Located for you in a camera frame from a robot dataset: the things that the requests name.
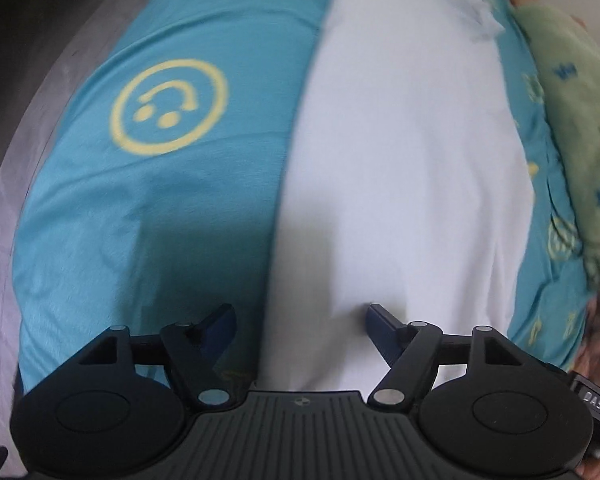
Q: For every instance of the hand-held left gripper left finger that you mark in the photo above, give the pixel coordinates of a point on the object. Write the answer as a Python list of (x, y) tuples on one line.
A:
[(220, 330)]

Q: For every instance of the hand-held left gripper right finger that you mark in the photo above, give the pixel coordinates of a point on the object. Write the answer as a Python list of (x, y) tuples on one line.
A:
[(382, 327)]

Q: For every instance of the white printed t-shirt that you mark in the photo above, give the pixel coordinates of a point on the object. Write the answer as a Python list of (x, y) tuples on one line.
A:
[(405, 160)]

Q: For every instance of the bed with teal printed sheet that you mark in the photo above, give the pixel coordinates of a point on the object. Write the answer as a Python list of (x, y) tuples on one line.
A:
[(154, 210)]

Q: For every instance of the green fleece printed blanket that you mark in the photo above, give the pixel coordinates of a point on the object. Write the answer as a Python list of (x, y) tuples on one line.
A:
[(585, 135)]

